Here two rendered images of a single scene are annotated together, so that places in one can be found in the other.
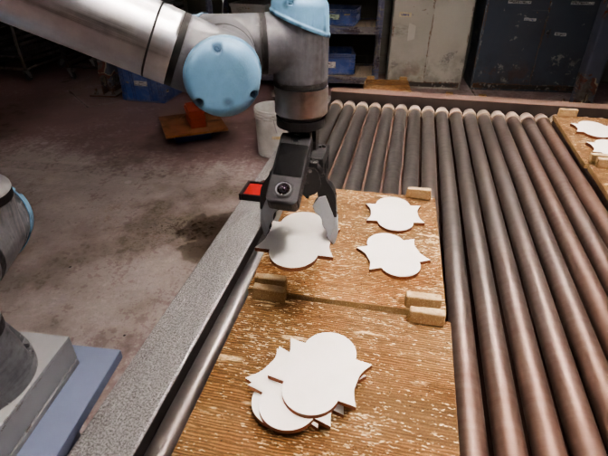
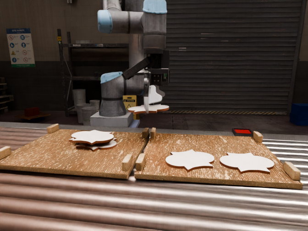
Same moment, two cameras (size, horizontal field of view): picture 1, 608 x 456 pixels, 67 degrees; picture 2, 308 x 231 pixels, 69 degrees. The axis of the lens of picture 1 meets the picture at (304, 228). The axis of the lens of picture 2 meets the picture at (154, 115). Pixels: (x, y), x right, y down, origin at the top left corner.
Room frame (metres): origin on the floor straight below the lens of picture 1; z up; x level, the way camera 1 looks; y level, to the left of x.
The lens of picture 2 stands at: (0.59, -0.78, 1.22)
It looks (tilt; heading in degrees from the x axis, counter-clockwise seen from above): 13 degrees down; 86
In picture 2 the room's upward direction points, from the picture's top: straight up
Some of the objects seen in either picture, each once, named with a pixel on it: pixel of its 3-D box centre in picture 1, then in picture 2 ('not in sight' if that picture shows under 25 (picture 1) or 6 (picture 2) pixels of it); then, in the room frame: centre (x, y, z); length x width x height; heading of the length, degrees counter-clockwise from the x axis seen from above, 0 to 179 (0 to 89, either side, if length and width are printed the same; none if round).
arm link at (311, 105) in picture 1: (299, 100); (154, 43); (0.64, 0.01, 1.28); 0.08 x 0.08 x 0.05
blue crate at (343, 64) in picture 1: (326, 60); not in sight; (5.36, -0.25, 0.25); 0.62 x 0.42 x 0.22; 90
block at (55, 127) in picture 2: not in sight; (53, 128); (0.23, 0.14, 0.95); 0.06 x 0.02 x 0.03; 78
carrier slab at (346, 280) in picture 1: (355, 239); (207, 153); (0.80, -0.11, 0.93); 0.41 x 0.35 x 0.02; 169
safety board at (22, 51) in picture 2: not in sight; (20, 47); (-2.26, 5.05, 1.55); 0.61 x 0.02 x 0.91; 173
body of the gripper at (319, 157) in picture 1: (301, 152); (156, 68); (0.64, 0.00, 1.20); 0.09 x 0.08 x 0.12; 168
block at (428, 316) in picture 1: (426, 316); (127, 162); (0.55, -0.20, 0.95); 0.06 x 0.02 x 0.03; 78
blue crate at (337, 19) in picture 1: (336, 14); not in sight; (5.35, -0.34, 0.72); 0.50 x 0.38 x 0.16; 75
